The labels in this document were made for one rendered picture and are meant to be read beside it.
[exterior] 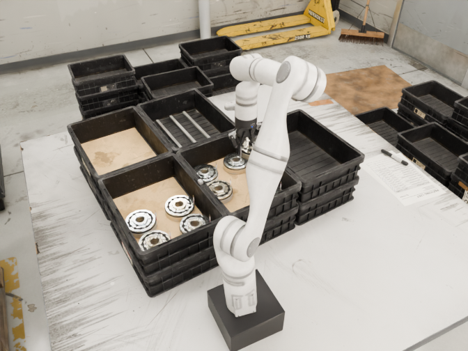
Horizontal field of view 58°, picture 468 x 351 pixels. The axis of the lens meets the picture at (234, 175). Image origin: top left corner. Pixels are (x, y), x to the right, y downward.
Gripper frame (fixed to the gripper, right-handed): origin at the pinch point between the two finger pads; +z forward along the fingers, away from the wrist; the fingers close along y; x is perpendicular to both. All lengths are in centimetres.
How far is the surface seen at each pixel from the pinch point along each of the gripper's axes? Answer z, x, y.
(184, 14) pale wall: 68, 316, 127
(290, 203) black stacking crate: 14.8, -18.5, 7.6
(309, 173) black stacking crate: 16.9, -7.5, 25.4
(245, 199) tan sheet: 16.9, -6.8, -3.9
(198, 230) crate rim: 7.3, -19.8, -29.4
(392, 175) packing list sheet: 29, -16, 66
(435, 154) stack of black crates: 61, 7, 139
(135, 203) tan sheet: 17.1, 12.4, -38.7
